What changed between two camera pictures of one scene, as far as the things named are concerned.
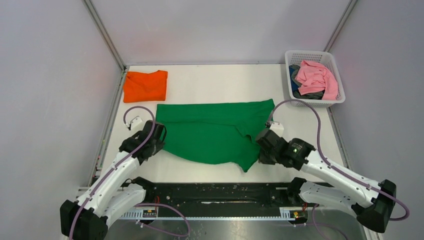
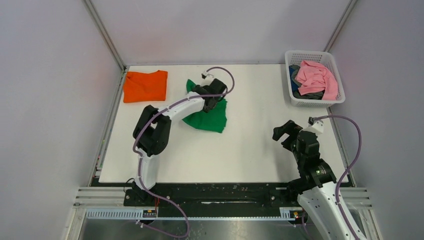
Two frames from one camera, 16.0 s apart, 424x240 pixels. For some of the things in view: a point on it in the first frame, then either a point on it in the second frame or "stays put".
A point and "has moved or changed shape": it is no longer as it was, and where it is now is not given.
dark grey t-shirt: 316,95 stays put
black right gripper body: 268,157 to 295,150
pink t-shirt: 313,77 stays put
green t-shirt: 215,133 has moved or changed shape
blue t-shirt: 294,85 stays put
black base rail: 243,195 stays put
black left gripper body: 158,146 to 213,106
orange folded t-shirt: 141,87 stays put
